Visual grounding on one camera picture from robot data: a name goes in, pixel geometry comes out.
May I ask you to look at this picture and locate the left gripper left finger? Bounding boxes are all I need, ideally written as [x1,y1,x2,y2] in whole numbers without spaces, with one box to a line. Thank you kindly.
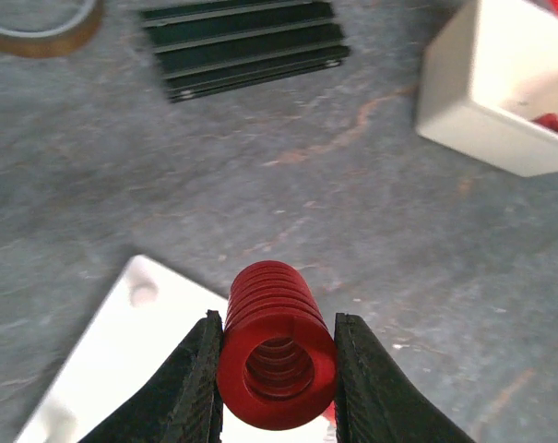
[82,311,223,443]

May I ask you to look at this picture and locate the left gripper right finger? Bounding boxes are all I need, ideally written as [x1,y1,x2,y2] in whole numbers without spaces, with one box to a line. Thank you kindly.
[334,313,472,442]

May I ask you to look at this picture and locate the red spring one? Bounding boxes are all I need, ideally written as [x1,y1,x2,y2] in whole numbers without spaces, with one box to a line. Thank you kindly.
[217,260,338,431]

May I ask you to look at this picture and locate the black aluminium extrusion block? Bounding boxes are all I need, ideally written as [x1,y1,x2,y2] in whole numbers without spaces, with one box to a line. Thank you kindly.
[137,1,350,102]

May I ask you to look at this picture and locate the red spring in tray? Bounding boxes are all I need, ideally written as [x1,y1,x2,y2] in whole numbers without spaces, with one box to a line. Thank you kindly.
[532,113,558,134]

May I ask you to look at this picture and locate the white spring tray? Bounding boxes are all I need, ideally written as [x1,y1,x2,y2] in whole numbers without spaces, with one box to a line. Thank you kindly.
[415,1,558,177]

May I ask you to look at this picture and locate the brown tape roll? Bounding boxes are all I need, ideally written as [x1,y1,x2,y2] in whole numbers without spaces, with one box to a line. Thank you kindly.
[0,1,105,59]

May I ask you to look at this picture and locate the white peg base plate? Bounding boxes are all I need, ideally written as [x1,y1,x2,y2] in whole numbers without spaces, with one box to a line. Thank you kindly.
[13,254,339,443]

